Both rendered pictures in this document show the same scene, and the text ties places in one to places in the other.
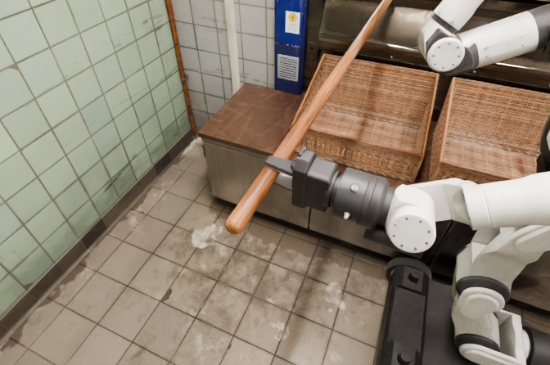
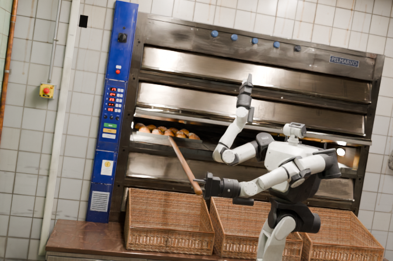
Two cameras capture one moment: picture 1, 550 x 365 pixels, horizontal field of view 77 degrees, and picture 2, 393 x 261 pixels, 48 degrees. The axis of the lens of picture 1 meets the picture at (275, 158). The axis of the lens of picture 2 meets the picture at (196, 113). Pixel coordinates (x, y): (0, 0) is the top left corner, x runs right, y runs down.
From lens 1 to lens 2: 1.67 m
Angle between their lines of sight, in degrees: 49
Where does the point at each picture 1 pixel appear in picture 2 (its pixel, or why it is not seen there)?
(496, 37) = (242, 150)
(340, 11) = (139, 160)
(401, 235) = (248, 189)
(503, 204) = (269, 177)
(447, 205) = not seen: hidden behind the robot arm
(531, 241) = (279, 231)
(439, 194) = not seen: hidden behind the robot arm
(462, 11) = (230, 140)
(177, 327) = not seen: outside the picture
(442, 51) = (227, 154)
